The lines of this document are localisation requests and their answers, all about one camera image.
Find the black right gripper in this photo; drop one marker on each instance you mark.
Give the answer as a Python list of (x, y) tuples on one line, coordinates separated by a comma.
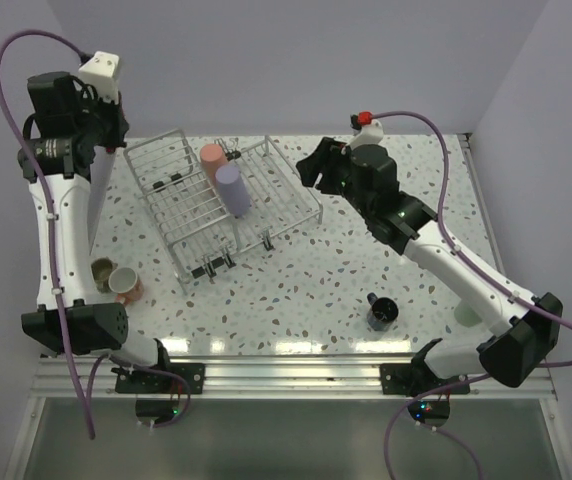
[(327, 158)]

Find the metal wire dish rack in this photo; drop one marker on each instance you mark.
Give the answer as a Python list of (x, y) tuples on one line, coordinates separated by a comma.
[(200, 236)]

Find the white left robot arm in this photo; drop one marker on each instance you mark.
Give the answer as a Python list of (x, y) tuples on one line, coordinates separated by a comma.
[(71, 315)]

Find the pink textured mug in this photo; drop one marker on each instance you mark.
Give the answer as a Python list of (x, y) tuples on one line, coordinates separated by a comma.
[(126, 284)]

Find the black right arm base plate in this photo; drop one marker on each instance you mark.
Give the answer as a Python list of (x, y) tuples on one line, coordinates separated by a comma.
[(406, 380)]

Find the dark blue glazed mug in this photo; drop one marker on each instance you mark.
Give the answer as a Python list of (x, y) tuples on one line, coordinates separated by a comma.
[(382, 313)]

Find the lilac tumbler cup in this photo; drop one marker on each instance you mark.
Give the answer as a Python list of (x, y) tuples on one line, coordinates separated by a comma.
[(232, 190)]

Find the light green tumbler cup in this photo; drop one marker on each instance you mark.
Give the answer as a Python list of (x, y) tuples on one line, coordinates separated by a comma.
[(465, 315)]

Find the grey beige mug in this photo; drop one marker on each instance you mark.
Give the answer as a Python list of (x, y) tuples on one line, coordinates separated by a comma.
[(101, 270)]

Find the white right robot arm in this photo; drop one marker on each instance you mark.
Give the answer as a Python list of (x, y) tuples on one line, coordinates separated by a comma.
[(521, 335)]

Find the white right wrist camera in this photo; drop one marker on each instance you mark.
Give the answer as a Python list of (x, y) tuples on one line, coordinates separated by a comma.
[(367, 130)]

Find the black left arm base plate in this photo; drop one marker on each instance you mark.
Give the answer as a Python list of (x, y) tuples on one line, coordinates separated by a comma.
[(187, 377)]

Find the pink tumbler cup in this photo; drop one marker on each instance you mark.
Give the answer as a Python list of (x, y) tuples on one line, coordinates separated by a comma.
[(212, 157)]

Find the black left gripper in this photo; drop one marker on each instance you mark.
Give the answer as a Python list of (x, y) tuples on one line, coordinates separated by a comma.
[(118, 137)]

